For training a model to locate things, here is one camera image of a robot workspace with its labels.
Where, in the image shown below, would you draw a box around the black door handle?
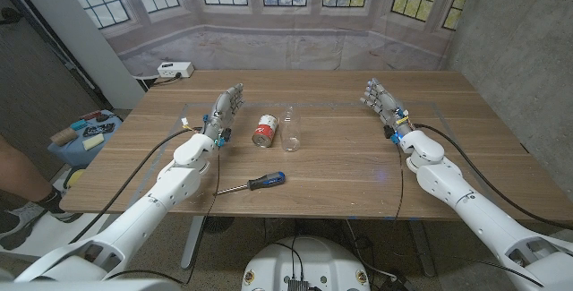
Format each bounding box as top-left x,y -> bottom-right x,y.
0,7 -> 23,26

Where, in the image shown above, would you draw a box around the white power strip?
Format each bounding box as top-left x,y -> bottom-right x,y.
157,61 -> 195,80

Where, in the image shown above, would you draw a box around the yellow round floor object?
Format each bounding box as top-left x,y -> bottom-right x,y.
66,168 -> 86,190

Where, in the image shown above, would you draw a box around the black blue handle screwdriver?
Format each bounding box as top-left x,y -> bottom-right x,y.
216,171 -> 287,196

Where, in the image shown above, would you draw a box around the red white soup can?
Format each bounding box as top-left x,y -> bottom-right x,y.
251,113 -> 279,149

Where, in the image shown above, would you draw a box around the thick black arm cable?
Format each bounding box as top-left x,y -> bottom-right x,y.
69,127 -> 198,244
414,123 -> 573,232

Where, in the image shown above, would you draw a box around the white floor mat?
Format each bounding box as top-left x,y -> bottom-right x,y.
0,212 -> 113,259

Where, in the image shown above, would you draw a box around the blue stool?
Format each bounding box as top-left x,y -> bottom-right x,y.
47,110 -> 124,169

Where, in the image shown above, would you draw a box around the yellow sponge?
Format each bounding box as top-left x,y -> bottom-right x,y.
81,133 -> 106,151

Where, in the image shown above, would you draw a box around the clear plastic bottle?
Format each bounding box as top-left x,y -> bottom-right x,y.
279,105 -> 302,153

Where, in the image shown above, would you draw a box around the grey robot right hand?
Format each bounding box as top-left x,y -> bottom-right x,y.
359,78 -> 415,145

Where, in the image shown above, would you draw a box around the printed window backdrop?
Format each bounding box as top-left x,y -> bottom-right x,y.
56,0 -> 478,77

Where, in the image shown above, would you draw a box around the black patterned flat item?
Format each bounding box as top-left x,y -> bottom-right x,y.
82,123 -> 116,138

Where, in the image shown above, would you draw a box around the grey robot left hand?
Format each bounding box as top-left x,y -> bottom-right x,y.
201,82 -> 245,148

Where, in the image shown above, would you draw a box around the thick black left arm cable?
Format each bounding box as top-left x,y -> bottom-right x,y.
69,127 -> 198,244

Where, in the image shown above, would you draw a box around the person's bare leg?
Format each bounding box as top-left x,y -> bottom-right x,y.
0,134 -> 53,202

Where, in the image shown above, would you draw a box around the tan brush block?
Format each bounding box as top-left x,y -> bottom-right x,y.
49,127 -> 79,147

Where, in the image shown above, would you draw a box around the grey metal table leg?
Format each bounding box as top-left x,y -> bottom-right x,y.
406,219 -> 438,278
180,215 -> 206,270

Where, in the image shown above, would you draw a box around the grey black sneaker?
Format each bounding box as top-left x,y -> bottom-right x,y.
0,201 -> 48,251
44,190 -> 84,224

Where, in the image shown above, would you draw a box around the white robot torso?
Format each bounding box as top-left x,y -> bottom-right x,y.
240,235 -> 372,291

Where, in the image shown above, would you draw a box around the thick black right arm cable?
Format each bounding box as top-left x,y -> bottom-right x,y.
414,123 -> 573,232

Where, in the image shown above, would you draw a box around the black round floor object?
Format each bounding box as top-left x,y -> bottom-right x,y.
203,216 -> 235,235

